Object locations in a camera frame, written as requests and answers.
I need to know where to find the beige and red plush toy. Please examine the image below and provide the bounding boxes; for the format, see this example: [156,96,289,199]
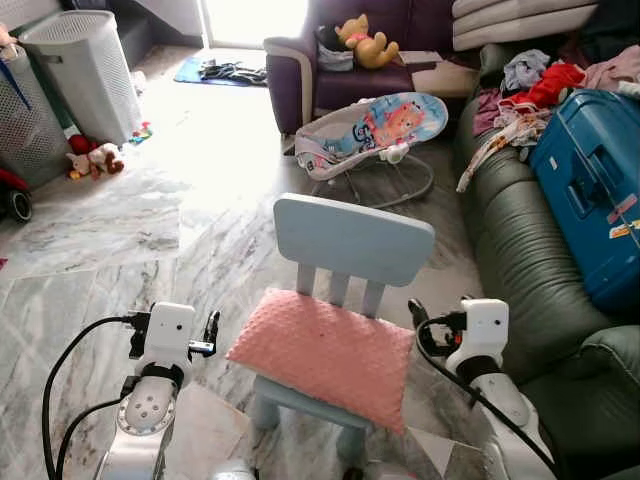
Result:
[65,142,127,182]

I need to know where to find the pale pink garment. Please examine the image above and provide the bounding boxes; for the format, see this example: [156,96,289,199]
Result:
[580,44,640,93]

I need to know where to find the blue floor mat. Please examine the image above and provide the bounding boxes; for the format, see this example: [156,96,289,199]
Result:
[173,55,270,89]

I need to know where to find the red toy car black wheel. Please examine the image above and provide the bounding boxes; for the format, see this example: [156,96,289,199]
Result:
[0,167,34,224]

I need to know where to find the dark green leather sofa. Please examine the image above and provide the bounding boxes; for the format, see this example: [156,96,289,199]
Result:
[455,45,640,480]

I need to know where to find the yellow plush bear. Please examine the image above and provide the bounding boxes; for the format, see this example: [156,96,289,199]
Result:
[334,14,400,70]

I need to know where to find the purple armchair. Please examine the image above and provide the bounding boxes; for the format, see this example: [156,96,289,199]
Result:
[263,0,473,137]

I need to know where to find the silver left robot leg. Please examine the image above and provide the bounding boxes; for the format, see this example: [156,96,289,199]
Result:
[207,458,260,480]

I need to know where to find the light blue child chair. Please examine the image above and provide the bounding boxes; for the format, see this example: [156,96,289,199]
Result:
[248,193,437,467]

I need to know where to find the patterned cream cloth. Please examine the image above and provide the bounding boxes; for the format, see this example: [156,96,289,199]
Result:
[457,98,553,194]

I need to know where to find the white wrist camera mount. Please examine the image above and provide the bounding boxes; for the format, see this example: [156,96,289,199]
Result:
[461,298,510,361]
[140,302,198,364]

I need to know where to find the grey mesh basket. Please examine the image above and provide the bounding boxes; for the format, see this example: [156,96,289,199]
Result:
[0,44,73,193]

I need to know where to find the grey bag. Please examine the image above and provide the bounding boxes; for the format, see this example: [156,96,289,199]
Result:
[317,27,354,72]

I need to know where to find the baby bouncer with cartoon print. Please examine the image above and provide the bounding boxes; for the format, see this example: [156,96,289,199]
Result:
[293,92,450,209]

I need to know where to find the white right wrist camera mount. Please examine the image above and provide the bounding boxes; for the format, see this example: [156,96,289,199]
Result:
[461,298,510,361]

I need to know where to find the white perforated air purifier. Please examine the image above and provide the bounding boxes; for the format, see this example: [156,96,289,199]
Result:
[19,10,144,147]

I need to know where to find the short black left arm cable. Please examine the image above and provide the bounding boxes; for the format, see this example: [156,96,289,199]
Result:
[56,395,129,480]

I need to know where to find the grey-blue garment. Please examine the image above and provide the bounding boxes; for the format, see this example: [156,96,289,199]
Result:
[501,49,552,92]

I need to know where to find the red garment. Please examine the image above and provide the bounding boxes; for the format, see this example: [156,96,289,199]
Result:
[512,62,588,110]

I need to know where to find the long black left arm cable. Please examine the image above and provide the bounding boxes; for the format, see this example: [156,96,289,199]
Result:
[40,316,133,480]

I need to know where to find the pink dotted pillow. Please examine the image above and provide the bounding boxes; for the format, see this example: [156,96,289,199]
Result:
[226,288,417,433]

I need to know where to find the dark crumpled clothes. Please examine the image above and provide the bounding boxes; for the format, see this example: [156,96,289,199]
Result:
[197,60,268,84]

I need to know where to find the blue hard-shell suitcase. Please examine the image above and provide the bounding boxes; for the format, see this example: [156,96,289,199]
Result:
[529,88,640,317]

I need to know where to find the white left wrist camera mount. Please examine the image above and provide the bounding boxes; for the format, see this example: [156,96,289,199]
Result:
[140,302,198,364]

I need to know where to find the cream stacked cushions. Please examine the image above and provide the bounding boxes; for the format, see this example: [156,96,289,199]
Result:
[451,0,602,52]

